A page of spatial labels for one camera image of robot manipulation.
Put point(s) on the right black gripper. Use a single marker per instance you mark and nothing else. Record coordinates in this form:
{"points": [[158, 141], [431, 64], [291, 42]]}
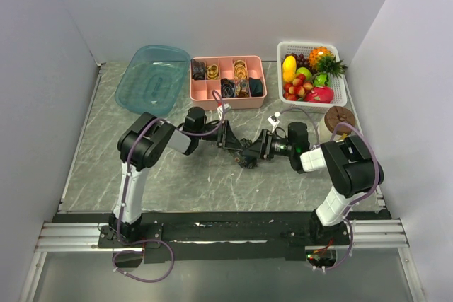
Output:
{"points": [[261, 147]]}

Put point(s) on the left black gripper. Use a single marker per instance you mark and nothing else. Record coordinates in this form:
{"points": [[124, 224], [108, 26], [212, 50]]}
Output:
{"points": [[228, 139]]}

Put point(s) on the dark patterned necktie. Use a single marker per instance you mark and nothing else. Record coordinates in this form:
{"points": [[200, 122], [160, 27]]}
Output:
{"points": [[246, 156]]}

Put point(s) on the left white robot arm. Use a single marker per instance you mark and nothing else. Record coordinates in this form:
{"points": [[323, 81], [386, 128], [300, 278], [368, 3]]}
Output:
{"points": [[141, 147]]}

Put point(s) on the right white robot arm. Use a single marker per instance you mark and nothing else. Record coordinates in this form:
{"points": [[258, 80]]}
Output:
{"points": [[351, 163]]}

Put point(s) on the dark purple rolled tie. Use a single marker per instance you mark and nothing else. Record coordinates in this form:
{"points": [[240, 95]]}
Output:
{"points": [[228, 88]]}

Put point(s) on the orange blue rolled tie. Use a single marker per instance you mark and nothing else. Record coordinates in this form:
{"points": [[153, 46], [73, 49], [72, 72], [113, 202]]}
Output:
{"points": [[242, 88]]}

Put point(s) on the black rolled tie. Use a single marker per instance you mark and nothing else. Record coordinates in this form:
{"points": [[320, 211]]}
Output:
{"points": [[256, 88]]}

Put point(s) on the pink compartment organizer box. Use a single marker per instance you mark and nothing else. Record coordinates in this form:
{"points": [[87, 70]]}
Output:
{"points": [[202, 92]]}

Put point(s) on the yellow patterned rolled tie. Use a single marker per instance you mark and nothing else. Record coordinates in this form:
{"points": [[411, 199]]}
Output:
{"points": [[240, 69]]}

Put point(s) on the gold rolled tie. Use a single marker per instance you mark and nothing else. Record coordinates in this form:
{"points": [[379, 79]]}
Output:
{"points": [[212, 72]]}

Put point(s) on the red cherry bunch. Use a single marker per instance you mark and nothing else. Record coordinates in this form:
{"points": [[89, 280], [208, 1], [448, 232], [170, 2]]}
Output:
{"points": [[298, 89]]}

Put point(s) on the dark brown rolled tie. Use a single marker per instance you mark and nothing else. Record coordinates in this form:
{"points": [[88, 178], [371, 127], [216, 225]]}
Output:
{"points": [[198, 69]]}

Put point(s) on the pink dragon fruit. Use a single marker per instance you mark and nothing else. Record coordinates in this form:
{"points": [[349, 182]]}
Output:
{"points": [[320, 94]]}

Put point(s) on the brown lidded white jar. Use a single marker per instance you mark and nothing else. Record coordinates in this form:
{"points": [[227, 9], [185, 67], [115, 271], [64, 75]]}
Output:
{"points": [[331, 119]]}

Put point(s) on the white plastic fruit basket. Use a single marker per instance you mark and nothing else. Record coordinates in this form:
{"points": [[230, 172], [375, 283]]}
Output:
{"points": [[337, 82]]}

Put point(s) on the green apple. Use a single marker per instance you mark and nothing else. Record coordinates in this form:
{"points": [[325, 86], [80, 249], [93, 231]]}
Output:
{"points": [[306, 72]]}

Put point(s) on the yellow mango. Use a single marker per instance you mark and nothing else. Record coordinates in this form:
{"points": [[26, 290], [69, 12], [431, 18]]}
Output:
{"points": [[289, 67]]}

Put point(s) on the green leafy vegetable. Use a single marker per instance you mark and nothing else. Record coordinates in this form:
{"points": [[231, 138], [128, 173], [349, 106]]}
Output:
{"points": [[321, 79]]}

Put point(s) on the dark purple grapes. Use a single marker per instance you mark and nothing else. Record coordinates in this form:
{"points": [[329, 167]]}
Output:
{"points": [[300, 59]]}

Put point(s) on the teal transparent plastic bin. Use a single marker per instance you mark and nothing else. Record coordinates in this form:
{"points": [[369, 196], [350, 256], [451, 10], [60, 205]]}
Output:
{"points": [[153, 80]]}

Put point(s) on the orange pineapple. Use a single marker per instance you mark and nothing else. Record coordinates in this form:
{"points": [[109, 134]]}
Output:
{"points": [[323, 60]]}

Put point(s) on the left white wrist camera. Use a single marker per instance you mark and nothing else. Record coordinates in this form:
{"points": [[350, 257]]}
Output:
{"points": [[222, 110]]}

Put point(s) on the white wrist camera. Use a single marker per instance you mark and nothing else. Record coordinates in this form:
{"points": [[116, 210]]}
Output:
{"points": [[274, 120], [222, 110]]}

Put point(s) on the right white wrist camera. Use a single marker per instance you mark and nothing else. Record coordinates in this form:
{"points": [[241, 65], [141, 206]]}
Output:
{"points": [[274, 120]]}

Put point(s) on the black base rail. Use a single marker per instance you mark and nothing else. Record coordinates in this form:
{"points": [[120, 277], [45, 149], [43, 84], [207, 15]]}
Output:
{"points": [[226, 235]]}

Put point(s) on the aluminium frame rail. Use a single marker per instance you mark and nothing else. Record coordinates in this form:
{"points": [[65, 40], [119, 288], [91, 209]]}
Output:
{"points": [[83, 237]]}

